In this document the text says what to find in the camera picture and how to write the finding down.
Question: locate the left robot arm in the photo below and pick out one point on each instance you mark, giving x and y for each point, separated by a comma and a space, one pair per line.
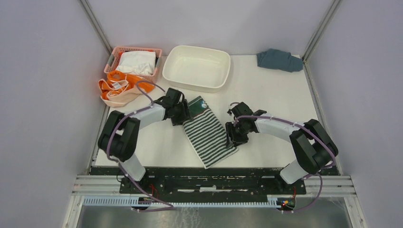
118, 138

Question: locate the blue-grey folded cloth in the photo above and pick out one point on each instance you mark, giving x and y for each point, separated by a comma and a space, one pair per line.
279, 60

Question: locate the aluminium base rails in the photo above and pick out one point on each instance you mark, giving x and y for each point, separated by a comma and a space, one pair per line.
333, 186

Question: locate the white cloth in basket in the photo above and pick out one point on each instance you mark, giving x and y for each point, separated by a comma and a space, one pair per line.
137, 63

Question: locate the green white striped towel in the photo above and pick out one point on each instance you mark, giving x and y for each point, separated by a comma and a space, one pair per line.
206, 134

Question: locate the aluminium frame post left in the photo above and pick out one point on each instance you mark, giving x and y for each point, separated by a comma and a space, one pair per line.
96, 25

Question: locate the aluminium frame post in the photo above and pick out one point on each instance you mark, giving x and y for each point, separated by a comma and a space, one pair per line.
96, 25
318, 34

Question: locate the aluminium frame post right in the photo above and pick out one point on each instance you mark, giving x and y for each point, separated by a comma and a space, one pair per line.
318, 34

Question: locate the white slotted cable duct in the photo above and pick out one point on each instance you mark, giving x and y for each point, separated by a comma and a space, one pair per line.
135, 201

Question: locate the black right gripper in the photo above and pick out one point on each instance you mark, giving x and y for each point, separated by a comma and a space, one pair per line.
231, 137

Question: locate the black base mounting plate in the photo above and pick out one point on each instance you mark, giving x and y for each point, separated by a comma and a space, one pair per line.
217, 185

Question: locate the white plastic tub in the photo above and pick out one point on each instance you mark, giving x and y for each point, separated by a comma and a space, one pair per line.
197, 68

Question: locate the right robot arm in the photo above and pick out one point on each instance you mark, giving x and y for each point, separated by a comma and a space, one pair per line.
313, 147

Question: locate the orange and cream cloth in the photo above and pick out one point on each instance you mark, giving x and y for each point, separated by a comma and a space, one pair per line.
118, 89

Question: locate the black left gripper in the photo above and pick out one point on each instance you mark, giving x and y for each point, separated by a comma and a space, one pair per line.
186, 115

